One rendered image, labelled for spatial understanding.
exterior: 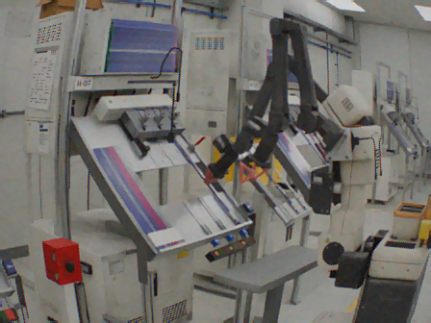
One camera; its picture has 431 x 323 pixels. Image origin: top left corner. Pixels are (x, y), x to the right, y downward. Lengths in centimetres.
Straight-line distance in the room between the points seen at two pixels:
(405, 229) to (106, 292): 134
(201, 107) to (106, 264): 163
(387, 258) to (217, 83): 205
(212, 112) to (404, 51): 677
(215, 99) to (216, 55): 30
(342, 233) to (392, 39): 806
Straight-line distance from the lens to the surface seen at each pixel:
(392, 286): 192
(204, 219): 238
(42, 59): 253
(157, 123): 256
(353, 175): 206
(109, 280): 233
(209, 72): 357
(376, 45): 1001
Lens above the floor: 134
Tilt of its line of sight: 8 degrees down
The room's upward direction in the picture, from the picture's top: 3 degrees clockwise
